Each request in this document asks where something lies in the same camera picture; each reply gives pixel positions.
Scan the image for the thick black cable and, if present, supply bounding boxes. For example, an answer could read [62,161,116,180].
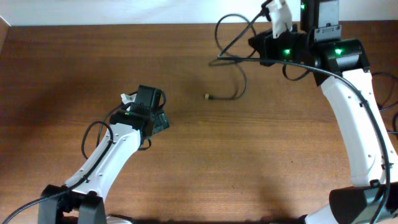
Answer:
[204,13,259,101]

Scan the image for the thin black usb cable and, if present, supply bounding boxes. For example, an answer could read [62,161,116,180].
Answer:
[371,72,398,136]

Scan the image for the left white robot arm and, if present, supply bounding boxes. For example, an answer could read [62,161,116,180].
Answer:
[38,85,169,223]

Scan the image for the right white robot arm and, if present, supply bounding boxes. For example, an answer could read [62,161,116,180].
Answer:
[249,0,397,223]

